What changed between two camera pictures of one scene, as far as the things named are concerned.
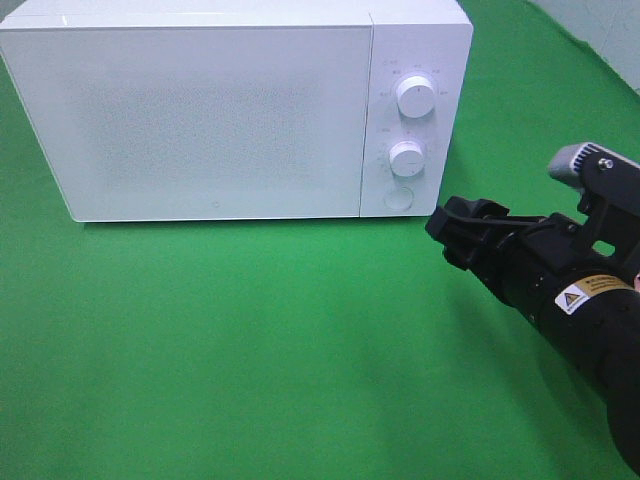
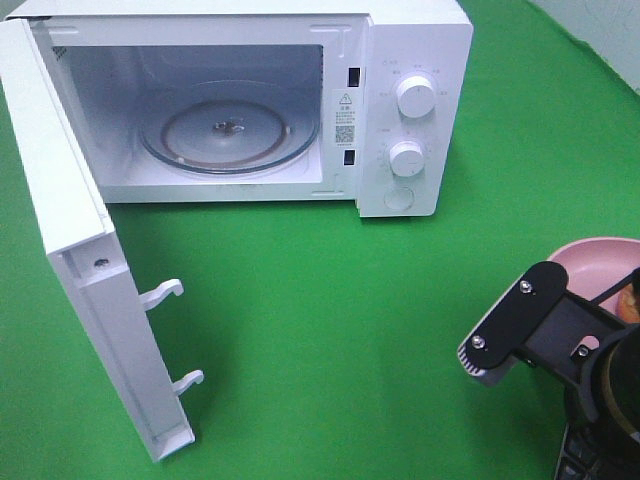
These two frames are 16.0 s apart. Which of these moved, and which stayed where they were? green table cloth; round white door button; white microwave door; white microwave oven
Moved: white microwave door
Stayed: white microwave oven; green table cloth; round white door button
